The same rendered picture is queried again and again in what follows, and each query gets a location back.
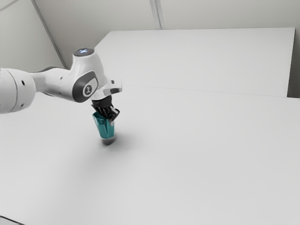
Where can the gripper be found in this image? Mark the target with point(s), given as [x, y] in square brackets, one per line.
[103, 106]

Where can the teal faceted mug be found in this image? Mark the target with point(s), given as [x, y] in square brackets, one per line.
[105, 127]

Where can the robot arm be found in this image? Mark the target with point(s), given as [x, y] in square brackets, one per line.
[56, 79]

